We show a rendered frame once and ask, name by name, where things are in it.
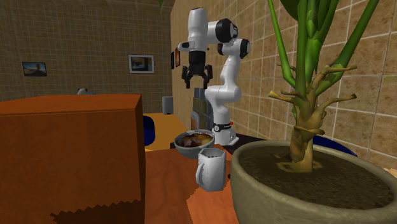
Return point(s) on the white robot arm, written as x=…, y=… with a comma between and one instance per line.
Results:
x=225, y=93

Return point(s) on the small grey bin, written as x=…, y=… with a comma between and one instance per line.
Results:
x=167, y=104

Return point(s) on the potted green plant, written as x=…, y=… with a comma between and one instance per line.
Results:
x=279, y=192

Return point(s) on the black framed wall picture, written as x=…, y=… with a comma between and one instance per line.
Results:
x=172, y=60

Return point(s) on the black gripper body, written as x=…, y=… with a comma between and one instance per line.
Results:
x=197, y=62

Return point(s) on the stack of upright books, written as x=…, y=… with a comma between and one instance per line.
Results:
x=200, y=108

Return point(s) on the brown cardboard box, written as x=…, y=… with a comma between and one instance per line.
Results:
x=71, y=155

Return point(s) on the orange wall picture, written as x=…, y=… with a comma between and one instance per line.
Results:
x=177, y=57

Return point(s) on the yellow table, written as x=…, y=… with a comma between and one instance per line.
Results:
x=167, y=127

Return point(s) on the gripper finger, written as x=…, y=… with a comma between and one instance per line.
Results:
x=209, y=74
x=186, y=75

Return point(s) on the grey bowl with food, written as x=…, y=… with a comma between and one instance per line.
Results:
x=186, y=150

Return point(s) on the dark robot stand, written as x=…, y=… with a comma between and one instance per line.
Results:
x=245, y=139

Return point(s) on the dark framed wall picture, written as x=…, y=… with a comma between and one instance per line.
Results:
x=34, y=69

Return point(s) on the white framed wall picture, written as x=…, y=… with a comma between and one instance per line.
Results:
x=141, y=64

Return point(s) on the blue chair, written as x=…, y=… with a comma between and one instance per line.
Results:
x=149, y=130

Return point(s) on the white mug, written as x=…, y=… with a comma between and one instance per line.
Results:
x=214, y=173

